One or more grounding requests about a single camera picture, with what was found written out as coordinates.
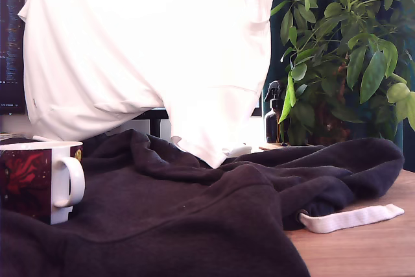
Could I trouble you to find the white flat drawstring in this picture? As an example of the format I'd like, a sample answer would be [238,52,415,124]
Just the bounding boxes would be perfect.
[298,203,405,235]

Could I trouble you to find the red and white coffee mug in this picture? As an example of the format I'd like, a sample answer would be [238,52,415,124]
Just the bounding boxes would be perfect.
[0,141,86,226]

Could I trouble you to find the black computer monitor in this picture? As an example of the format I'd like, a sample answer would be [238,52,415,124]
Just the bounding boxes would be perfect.
[0,0,27,116]

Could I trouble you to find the black monitor stand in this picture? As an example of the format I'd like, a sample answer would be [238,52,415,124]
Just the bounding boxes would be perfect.
[132,108,171,138]

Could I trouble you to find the black hooded sweatshirt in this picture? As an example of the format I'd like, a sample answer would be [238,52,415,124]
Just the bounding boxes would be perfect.
[0,128,405,277]

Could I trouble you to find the green leafy houseplant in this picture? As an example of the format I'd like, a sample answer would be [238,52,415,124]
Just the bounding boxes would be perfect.
[270,0,415,147]

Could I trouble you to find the black spray bottle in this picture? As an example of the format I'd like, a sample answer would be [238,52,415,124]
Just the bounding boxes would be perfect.
[263,80,291,144]

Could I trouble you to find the white cloth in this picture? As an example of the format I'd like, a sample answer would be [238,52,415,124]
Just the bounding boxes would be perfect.
[18,0,280,169]

